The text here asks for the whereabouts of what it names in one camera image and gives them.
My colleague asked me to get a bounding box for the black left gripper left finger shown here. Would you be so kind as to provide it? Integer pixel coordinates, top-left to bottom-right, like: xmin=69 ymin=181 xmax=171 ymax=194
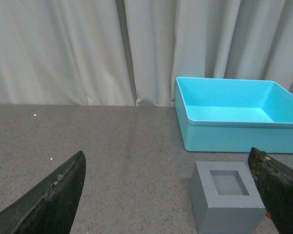
xmin=0 ymin=151 xmax=86 ymax=234

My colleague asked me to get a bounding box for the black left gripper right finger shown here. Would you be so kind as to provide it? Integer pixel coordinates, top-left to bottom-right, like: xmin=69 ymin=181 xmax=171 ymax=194
xmin=248 ymin=147 xmax=293 ymax=234

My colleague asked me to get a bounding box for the gray cube square recess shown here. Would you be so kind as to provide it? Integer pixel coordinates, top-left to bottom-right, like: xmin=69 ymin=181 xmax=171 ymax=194
xmin=190 ymin=161 xmax=266 ymax=234

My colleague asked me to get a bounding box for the light blue plastic box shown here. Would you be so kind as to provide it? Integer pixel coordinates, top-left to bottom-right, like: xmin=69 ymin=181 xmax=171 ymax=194
xmin=175 ymin=77 xmax=293 ymax=154

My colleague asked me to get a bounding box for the white curtain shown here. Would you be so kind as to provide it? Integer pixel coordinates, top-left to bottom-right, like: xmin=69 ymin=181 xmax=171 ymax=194
xmin=0 ymin=0 xmax=293 ymax=106

